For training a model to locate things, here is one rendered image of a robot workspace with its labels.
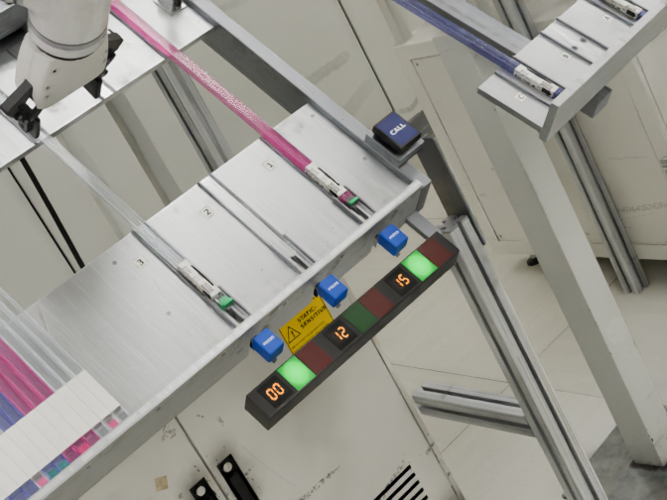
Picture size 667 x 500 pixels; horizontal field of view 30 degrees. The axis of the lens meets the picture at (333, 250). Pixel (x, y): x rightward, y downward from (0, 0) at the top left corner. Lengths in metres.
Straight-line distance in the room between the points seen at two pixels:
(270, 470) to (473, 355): 0.95
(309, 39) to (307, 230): 2.38
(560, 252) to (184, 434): 0.63
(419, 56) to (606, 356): 0.98
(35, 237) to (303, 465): 1.69
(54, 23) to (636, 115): 1.39
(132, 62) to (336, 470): 0.70
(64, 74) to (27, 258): 2.06
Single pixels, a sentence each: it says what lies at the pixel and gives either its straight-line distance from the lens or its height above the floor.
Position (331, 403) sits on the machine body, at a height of 0.41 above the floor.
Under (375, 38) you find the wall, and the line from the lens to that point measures 4.05.
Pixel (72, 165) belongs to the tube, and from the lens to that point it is 1.58.
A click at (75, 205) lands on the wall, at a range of 3.49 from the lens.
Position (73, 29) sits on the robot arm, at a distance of 1.32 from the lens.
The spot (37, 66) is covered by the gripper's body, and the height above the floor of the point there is 1.10.
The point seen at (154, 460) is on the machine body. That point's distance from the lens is 1.78.
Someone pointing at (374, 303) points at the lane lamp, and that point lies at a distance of 1.51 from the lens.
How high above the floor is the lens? 1.25
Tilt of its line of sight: 20 degrees down
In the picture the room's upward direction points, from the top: 29 degrees counter-clockwise
